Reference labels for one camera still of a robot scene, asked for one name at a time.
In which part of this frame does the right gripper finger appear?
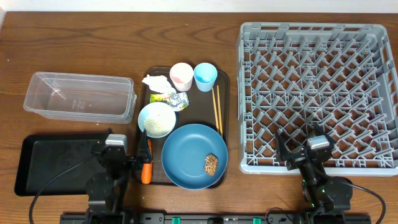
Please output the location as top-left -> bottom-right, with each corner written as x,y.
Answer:
275,131 -> 290,162
313,122 -> 335,145

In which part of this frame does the light blue bowl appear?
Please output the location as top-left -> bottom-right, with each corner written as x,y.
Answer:
138,102 -> 176,138

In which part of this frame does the green foil wrapper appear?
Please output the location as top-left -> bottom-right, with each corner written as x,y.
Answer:
150,92 -> 189,111

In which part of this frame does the white tissue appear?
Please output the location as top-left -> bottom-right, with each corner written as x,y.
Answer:
142,74 -> 176,93

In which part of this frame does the pink cup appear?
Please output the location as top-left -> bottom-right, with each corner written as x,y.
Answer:
170,63 -> 193,92

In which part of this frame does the light blue cup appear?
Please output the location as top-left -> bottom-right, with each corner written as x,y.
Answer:
194,63 -> 218,92

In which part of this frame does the white rice pile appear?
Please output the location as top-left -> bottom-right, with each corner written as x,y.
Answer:
144,114 -> 174,138

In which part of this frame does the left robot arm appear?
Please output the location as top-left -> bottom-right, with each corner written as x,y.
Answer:
86,129 -> 153,223

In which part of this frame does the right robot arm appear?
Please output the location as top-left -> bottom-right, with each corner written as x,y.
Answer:
275,123 -> 353,223

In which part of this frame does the grey dishwasher rack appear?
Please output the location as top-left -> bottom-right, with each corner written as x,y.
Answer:
237,22 -> 397,177

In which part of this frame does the black waste tray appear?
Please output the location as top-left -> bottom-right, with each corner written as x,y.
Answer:
14,133 -> 105,197

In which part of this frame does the orange carrot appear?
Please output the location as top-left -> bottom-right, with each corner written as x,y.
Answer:
141,139 -> 153,184

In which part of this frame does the blue plate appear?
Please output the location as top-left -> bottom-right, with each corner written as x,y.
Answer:
162,124 -> 228,190

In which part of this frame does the clear plastic bin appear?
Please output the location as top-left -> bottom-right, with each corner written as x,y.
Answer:
24,72 -> 137,124

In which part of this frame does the right wooden chopstick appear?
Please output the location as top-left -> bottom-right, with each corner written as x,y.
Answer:
216,85 -> 223,137

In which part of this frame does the brown mushroom piece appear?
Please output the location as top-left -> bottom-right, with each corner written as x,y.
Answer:
204,154 -> 218,176

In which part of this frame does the dark brown serving tray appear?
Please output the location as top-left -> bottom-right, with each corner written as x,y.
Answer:
151,84 -> 226,189

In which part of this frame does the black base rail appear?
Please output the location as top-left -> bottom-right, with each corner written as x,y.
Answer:
59,213 -> 371,224

